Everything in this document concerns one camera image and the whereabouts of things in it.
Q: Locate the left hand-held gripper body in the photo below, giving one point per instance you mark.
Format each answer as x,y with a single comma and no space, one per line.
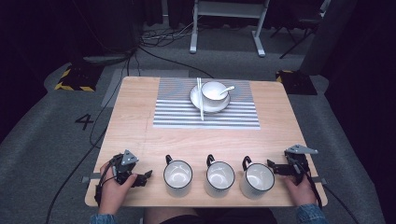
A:
124,168

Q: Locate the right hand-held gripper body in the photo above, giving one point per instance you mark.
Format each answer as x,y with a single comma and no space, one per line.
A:
297,160

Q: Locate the person's right hand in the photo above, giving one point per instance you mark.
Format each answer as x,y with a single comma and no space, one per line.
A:
300,192

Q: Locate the person's left hand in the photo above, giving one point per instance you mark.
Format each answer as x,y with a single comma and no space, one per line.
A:
113,193

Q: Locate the grey striped placemat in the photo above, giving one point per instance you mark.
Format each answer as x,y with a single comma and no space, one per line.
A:
174,109

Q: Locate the black yellow striped floor block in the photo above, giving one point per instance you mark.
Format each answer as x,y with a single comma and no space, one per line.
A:
77,79
297,82

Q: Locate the white saucer plate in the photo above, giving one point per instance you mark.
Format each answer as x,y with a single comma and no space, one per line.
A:
214,106

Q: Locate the white ceramic spoon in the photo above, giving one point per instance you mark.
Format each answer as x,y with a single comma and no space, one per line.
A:
228,90

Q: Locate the white chopstick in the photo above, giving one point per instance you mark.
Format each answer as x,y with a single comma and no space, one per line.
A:
201,102
198,93

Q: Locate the white bowl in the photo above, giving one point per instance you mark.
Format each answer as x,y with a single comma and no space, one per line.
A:
213,91

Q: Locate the black tripod stand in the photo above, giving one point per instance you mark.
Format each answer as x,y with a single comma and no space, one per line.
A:
295,34

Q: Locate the grey curtain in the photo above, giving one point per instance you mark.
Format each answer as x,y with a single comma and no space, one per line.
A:
330,34

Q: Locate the grey table edge bracket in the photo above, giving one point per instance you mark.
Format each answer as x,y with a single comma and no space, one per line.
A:
90,179
319,180

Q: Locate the white metal desk frame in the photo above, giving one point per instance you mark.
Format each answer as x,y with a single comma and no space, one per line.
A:
229,9

